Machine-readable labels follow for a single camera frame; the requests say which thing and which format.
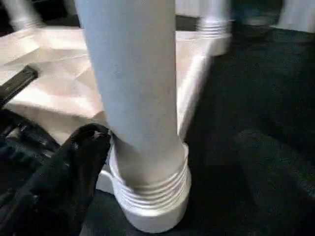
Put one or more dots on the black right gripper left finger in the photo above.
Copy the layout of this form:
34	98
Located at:
56	186

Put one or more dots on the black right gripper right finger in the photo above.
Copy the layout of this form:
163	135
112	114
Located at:
278	186

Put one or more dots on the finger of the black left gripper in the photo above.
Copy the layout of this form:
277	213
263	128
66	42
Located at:
17	84
22	142

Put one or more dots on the white plastic table top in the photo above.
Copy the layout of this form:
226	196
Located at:
49	73

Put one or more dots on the white plastic table leg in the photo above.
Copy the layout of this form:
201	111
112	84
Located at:
135	73
214	24
23	14

